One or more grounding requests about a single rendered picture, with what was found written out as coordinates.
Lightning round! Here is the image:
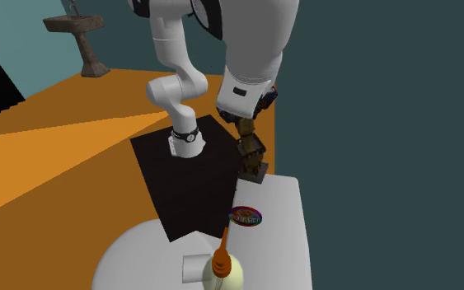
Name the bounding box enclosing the pale yellow round jar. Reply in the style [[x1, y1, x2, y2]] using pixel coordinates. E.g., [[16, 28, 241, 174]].
[[202, 254, 244, 290]]

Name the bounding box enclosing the multicoloured oval disc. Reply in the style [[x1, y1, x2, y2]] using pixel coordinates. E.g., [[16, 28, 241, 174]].
[[227, 205, 264, 228]]

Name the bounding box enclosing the brown pedestal sink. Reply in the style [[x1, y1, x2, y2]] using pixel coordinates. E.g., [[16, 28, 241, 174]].
[[42, 0, 111, 78]]

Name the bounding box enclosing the orange honey dipper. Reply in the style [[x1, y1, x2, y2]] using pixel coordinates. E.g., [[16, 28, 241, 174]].
[[210, 227, 233, 279]]

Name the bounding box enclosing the brown figure on dark base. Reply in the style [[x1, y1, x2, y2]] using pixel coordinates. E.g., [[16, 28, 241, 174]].
[[234, 117, 270, 185]]

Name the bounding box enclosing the white cylinder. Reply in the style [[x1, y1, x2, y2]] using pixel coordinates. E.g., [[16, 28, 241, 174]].
[[181, 253, 213, 284]]

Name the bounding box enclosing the dark robot stand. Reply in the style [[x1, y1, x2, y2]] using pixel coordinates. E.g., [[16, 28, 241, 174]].
[[129, 114, 246, 244]]

